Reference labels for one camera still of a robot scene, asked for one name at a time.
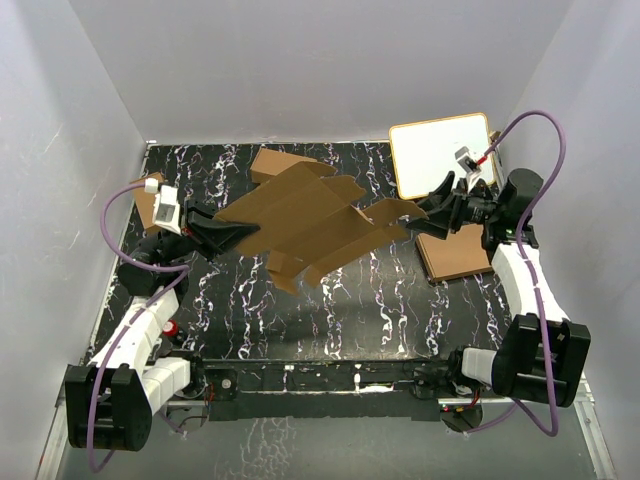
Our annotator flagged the small cardboard box left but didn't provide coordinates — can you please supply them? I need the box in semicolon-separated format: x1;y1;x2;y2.
131;172;164;236

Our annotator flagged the flat cardboard stack right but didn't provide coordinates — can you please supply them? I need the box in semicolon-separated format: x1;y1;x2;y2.
416;225;493;283

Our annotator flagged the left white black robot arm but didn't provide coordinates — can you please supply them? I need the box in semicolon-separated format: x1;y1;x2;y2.
64;201;259;451

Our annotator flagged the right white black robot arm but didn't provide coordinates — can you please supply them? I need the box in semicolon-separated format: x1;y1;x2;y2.
407;168;591;407

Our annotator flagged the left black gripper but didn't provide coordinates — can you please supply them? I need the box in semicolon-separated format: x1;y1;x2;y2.
137;198;260;264

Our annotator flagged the black base bar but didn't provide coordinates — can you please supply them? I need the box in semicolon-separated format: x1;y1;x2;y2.
202;359;447;421

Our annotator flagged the yellow framed whiteboard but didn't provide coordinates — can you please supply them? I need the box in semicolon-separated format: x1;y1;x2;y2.
389;112;490;200

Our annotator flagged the folded cardboard box back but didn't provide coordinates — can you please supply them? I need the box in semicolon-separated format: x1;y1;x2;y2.
249;147;315;185

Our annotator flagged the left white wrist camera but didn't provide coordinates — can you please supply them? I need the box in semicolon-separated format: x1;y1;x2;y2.
144;177;181;235

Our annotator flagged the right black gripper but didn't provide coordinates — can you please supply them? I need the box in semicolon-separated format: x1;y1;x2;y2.
406;172;504;239

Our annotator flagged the red emergency stop button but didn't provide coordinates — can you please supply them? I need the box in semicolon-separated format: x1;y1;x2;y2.
163;320;180;339

